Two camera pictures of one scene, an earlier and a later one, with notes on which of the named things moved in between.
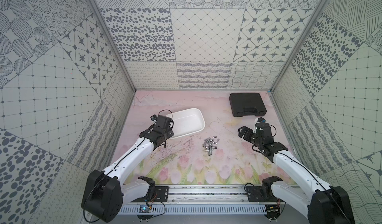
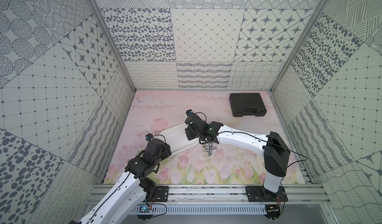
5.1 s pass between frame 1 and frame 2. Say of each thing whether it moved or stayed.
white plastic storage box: moved
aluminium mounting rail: stayed
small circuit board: stayed
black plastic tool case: stayed
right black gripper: moved
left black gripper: moved
